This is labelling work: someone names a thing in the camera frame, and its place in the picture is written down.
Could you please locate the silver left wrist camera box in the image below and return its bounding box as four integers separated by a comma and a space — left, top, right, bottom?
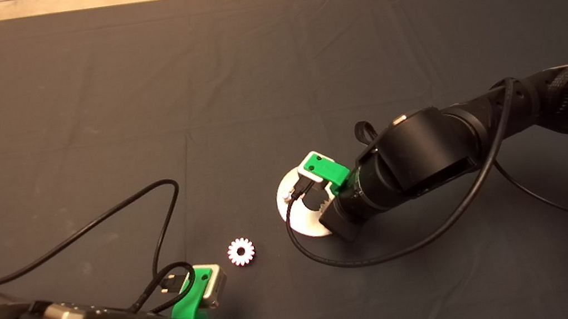
196, 262, 231, 310

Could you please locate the black left camera cable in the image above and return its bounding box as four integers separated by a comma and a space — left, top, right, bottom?
0, 176, 201, 319

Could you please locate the green right camera mount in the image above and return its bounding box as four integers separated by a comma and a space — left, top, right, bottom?
300, 149, 354, 199

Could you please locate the black camera cable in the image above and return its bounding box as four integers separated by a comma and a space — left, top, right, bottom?
269, 68, 568, 278
0, 176, 201, 319

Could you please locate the dark grey table cloth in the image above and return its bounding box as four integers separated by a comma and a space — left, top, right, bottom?
0, 0, 568, 319

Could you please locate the white shiny small gear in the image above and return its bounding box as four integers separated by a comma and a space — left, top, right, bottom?
226, 235, 258, 269

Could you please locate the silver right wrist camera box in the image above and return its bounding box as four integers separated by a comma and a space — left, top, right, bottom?
295, 149, 330, 194

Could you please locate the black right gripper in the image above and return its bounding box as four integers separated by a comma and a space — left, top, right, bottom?
319, 195, 370, 246

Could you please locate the round metal carrier plate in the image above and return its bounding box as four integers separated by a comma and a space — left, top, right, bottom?
272, 162, 341, 243

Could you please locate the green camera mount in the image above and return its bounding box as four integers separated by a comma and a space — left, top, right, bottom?
300, 149, 354, 199
165, 265, 219, 319

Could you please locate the black right camera cable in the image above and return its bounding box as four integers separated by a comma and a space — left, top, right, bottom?
269, 68, 568, 278

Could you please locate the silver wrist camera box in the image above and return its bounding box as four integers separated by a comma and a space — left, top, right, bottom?
196, 262, 231, 310
295, 149, 330, 194

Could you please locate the green left camera mount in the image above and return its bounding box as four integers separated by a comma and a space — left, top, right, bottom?
165, 265, 219, 319

